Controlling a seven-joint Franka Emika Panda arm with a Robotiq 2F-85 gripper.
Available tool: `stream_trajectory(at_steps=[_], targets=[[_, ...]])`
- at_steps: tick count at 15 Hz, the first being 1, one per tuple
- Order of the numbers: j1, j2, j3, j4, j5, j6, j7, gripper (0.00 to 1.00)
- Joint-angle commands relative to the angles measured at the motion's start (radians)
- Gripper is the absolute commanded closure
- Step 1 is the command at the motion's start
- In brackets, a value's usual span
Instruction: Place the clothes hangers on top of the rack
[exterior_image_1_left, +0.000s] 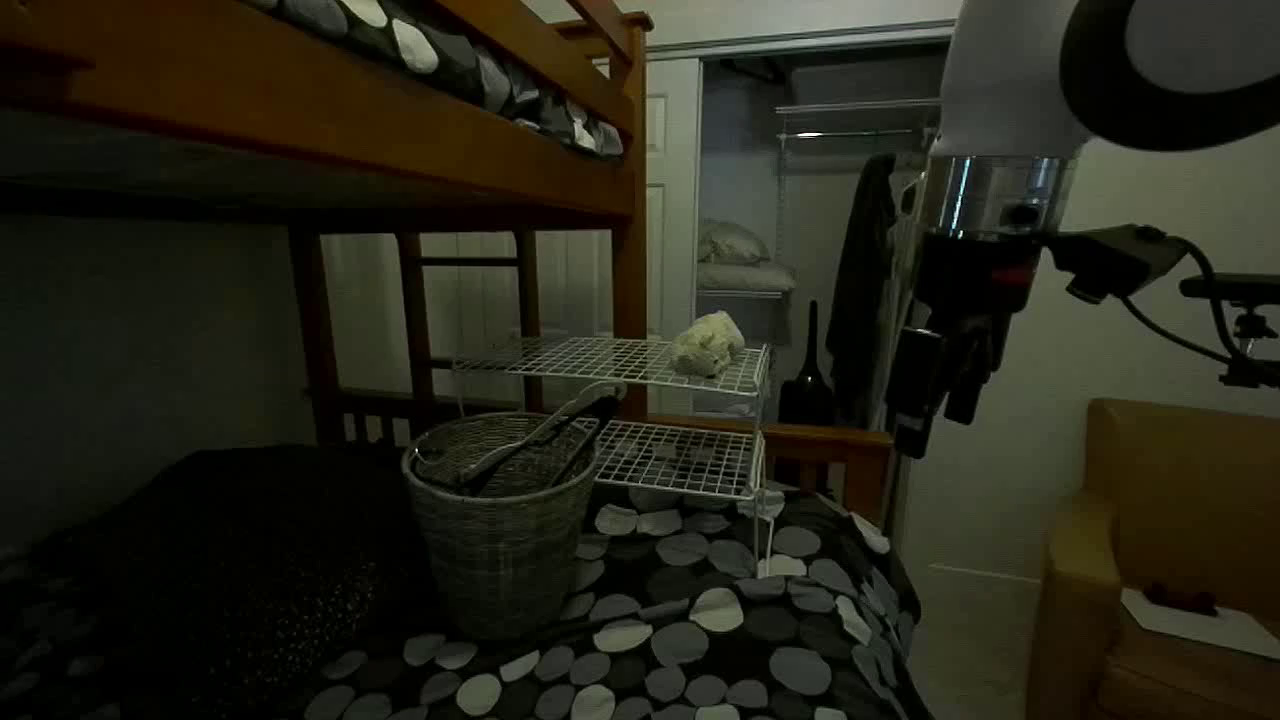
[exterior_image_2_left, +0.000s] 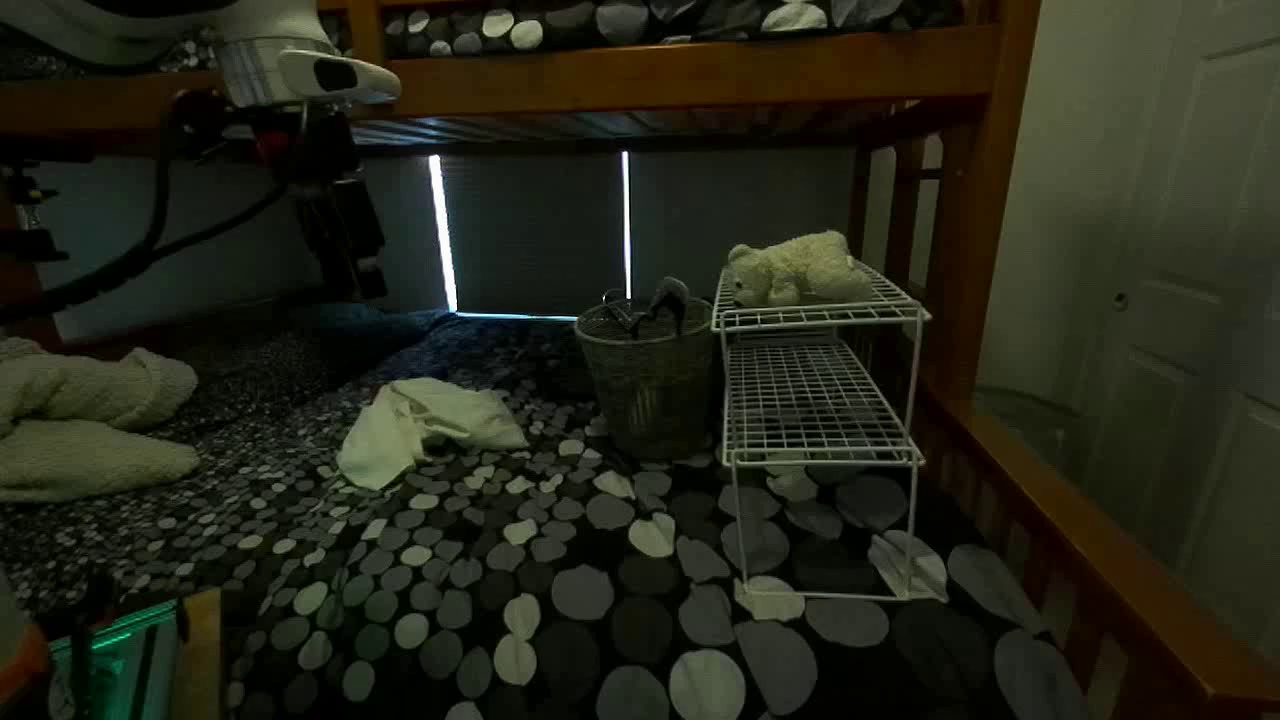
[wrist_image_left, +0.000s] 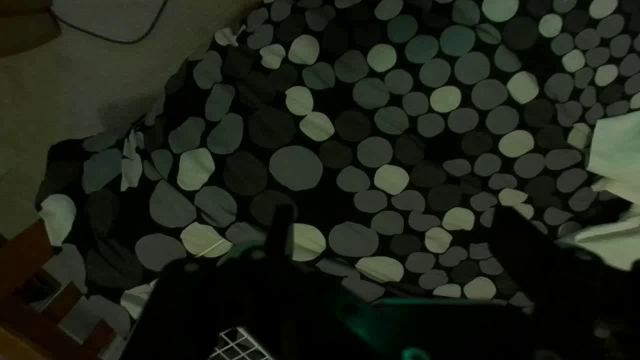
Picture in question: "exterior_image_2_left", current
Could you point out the white panel door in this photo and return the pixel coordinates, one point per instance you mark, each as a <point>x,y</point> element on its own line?
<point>1187,321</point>

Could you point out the black grey dotted bedspread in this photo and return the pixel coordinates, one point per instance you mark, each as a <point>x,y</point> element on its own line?
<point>532,573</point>

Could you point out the cream plush toy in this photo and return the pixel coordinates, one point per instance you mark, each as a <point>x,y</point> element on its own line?
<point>794,268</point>

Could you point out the translucent container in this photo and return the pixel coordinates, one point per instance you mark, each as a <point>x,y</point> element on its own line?
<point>1026,426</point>

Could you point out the blue crumpled cloth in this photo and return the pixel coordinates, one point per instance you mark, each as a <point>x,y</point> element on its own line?
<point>373,327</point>

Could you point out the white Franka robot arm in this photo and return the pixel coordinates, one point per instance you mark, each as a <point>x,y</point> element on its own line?
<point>285,63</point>

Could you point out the wooden bunk bed frame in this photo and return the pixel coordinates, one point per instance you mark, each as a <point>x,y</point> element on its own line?
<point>1013,202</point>

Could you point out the white crumpled cloth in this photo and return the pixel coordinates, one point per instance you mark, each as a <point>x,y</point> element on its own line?
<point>422,421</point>

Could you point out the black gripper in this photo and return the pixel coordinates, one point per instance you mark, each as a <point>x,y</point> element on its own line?
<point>345,224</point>

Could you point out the green glowing box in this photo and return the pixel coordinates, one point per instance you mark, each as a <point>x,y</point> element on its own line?
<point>113,661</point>

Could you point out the grey clothes hanger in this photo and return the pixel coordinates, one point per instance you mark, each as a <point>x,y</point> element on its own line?
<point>615,319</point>

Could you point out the woven wicker basket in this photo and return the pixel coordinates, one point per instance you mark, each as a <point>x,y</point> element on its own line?
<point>655,384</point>

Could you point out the dotted bunk mattress cover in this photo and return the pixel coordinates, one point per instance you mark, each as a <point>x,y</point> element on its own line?
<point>642,20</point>

